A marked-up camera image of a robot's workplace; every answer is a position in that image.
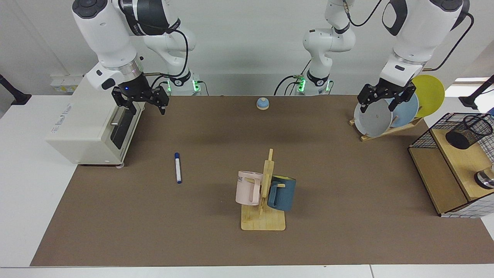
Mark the white marker with blue cap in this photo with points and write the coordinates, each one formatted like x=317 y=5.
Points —
x=178 y=168

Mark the black mesh pen holder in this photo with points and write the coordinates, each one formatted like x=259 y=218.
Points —
x=459 y=139

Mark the grey plate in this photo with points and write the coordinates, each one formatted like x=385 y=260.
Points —
x=374 y=119

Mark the light blue plate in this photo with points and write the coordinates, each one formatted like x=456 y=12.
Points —
x=409 y=112

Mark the wooden plate rack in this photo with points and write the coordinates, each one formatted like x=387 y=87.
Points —
x=386 y=133

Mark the yellow plate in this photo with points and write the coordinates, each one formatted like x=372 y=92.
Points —
x=430 y=92

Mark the pale toaster oven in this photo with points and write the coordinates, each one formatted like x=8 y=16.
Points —
x=85 y=127

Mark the brown table cloth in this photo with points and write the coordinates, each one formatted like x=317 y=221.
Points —
x=154 y=216

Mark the pink cup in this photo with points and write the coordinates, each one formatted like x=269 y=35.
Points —
x=245 y=189

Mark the glass lid with metal rim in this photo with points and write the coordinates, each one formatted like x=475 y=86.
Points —
x=485 y=179

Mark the dark blue cup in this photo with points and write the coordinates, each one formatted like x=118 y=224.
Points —
x=283 y=193

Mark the wooden cup stand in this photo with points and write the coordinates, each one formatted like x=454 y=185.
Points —
x=262 y=222

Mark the white wall socket strip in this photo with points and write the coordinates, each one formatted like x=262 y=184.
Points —
x=65 y=83

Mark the black camera stand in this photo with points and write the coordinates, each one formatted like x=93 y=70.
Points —
x=19 y=98
x=469 y=101

